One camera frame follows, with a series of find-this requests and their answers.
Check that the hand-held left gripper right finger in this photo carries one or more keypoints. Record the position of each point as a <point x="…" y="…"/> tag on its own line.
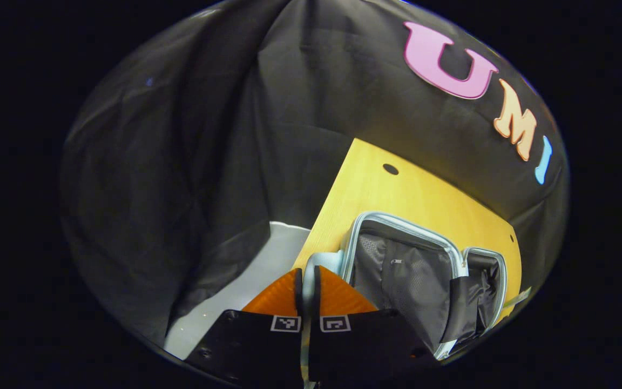
<point x="317" y="297"/>

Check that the pale blue suitcase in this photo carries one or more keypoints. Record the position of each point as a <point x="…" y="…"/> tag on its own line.
<point x="397" y="270"/>

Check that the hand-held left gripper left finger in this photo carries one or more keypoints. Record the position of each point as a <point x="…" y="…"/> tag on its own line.
<point x="298" y="297"/>

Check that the black backdrop cloth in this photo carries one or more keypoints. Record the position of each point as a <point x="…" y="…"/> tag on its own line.
<point x="235" y="135"/>

